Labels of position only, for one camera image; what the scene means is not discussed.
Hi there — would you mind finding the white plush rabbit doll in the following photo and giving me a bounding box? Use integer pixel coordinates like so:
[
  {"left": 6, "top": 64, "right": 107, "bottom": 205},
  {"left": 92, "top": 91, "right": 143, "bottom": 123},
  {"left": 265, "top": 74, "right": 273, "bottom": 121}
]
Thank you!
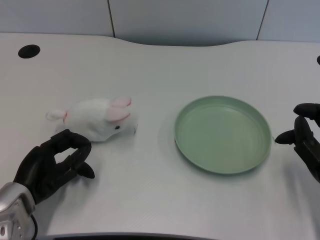
[{"left": 45, "top": 95, "right": 139, "bottom": 143}]

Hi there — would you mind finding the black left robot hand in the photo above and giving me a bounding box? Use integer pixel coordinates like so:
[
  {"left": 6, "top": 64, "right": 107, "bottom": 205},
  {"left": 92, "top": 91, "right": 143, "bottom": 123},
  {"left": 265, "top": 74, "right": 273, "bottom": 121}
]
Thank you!
[{"left": 13, "top": 129, "right": 96, "bottom": 206}]

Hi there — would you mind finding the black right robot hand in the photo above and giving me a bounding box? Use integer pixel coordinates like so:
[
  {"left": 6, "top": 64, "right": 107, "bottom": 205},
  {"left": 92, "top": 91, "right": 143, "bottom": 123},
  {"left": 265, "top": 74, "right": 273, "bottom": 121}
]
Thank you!
[{"left": 274, "top": 102, "right": 320, "bottom": 186}]

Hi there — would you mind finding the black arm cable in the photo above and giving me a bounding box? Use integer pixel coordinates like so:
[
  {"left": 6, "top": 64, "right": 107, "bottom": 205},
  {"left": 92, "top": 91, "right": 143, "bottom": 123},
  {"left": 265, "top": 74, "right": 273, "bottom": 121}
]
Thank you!
[{"left": 30, "top": 214, "right": 39, "bottom": 238}]

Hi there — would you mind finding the green round plate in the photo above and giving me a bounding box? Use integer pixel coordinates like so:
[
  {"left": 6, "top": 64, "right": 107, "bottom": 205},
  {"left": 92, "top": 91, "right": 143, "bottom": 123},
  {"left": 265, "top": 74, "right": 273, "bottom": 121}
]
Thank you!
[{"left": 173, "top": 95, "right": 273, "bottom": 175}]

